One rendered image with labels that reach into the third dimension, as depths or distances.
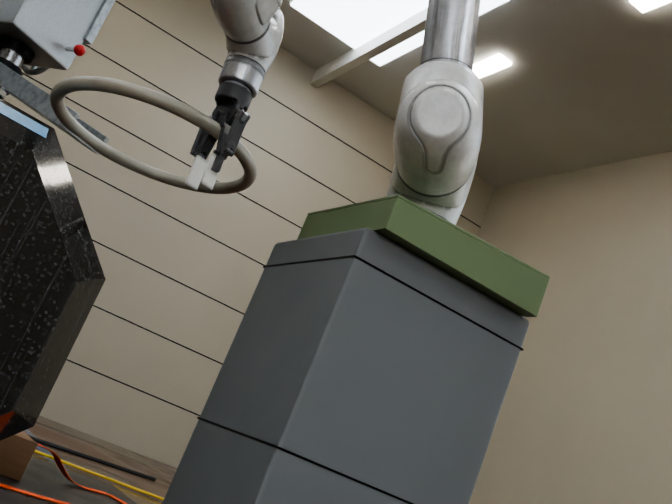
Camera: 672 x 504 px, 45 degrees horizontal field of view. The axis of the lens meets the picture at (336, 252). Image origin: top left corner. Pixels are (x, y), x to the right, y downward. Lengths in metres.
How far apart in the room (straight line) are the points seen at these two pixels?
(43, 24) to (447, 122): 1.32
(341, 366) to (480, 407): 0.30
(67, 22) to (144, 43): 5.31
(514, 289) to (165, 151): 6.22
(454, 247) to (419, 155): 0.17
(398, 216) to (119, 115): 6.24
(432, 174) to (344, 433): 0.48
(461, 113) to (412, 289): 0.32
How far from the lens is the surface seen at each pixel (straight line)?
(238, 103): 1.75
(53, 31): 2.44
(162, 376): 7.47
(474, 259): 1.49
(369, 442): 1.42
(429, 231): 1.44
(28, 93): 2.22
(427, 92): 1.46
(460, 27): 1.61
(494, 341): 1.56
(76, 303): 1.81
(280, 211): 7.89
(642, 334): 6.78
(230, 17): 1.70
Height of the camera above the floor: 0.38
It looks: 15 degrees up
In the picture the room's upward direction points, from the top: 22 degrees clockwise
